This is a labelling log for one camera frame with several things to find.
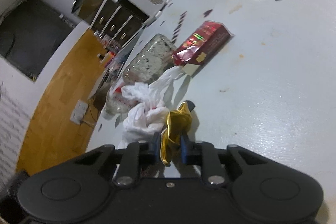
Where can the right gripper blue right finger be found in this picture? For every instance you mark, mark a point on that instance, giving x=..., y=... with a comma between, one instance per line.
x=208, y=158

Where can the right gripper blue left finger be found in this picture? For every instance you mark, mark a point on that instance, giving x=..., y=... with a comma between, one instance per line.
x=132, y=160

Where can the gold foil wrapper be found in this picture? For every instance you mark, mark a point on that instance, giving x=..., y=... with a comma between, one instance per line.
x=177, y=123

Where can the white plastic bag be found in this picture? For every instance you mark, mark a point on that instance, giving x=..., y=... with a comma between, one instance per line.
x=147, y=117

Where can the clear plastic water bottle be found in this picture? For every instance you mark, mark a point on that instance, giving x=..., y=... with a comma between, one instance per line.
x=115, y=102

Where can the red cigarette box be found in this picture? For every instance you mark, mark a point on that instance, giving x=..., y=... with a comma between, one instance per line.
x=201, y=46

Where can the clear speckled glass jar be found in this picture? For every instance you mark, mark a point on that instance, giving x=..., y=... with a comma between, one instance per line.
x=151, y=62

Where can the black window screen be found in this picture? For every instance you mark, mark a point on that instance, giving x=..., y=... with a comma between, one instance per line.
x=30, y=35

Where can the white wall power outlet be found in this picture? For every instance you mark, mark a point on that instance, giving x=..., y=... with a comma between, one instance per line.
x=79, y=112

